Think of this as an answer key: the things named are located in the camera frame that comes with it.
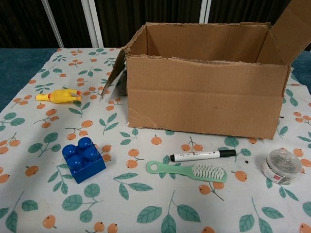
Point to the brown cardboard box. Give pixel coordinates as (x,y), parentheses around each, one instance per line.
(204,97)

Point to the white marker with black cap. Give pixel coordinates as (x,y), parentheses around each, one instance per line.
(199,155)

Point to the mint green plastic brush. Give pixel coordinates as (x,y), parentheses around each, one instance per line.
(184,171)

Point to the blue plastic building block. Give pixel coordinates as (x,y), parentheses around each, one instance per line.
(83,165)

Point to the floral leaf print tablecloth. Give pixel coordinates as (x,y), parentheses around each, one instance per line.
(145,206)

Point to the yellow rubber chicken toy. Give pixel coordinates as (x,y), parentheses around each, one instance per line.
(60,96)

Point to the round clear pin container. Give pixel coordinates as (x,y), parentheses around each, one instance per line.
(281,166)

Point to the wide white frame post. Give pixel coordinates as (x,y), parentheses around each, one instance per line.
(93,24)

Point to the thin white frame post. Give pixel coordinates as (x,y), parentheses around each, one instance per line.
(53,26)

